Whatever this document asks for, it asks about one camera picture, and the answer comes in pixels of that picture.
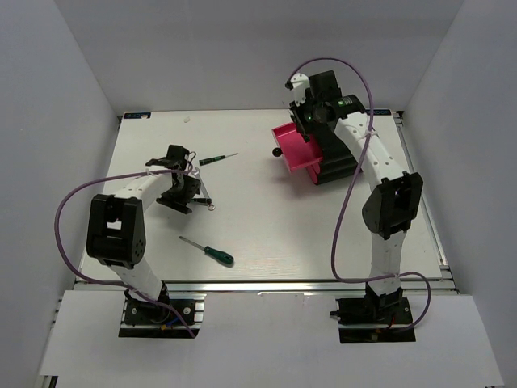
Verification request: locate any small green precision screwdriver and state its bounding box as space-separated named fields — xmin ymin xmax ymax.
xmin=199 ymin=153 xmax=237 ymax=166

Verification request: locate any pink top drawer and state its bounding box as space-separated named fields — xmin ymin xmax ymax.
xmin=272 ymin=123 xmax=323 ymax=175

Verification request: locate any black drawer cabinet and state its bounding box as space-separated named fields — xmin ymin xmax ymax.
xmin=306 ymin=93 xmax=380 ymax=188

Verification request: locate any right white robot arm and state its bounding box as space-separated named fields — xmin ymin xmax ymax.
xmin=286 ymin=70 xmax=423 ymax=324

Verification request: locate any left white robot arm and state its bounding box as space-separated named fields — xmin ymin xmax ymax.
xmin=86 ymin=145 xmax=201 ymax=323

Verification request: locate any silver combination wrench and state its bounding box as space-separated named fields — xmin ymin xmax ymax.
xmin=191 ymin=167 xmax=216 ymax=211

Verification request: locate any blue corner label right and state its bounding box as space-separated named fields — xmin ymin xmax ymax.
xmin=373 ymin=109 xmax=392 ymax=116

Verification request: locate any blue corner label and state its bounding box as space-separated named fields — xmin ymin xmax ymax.
xmin=373 ymin=109 xmax=392 ymax=116
xmin=123 ymin=112 xmax=151 ymax=120

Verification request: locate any blue corner label left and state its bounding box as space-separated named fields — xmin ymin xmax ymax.
xmin=123 ymin=112 xmax=151 ymax=120

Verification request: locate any large green-handled screwdriver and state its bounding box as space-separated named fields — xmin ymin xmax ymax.
xmin=179 ymin=236 xmax=234 ymax=267

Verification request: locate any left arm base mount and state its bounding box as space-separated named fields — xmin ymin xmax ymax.
xmin=118 ymin=297 xmax=204 ymax=340

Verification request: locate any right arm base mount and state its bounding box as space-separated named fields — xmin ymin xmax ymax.
xmin=329 ymin=297 xmax=416 ymax=344

